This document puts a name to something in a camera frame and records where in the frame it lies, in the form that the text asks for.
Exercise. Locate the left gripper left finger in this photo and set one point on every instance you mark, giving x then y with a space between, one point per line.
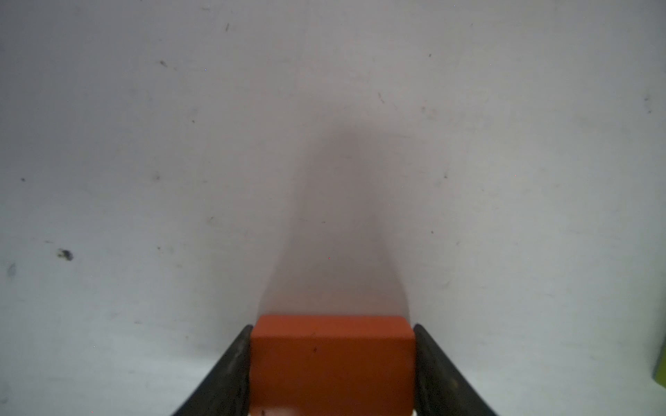
225 391

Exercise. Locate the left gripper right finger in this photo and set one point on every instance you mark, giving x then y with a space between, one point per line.
440 388

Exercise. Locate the orange block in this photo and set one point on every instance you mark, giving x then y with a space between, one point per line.
332 365

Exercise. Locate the green block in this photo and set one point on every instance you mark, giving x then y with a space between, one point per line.
659 372

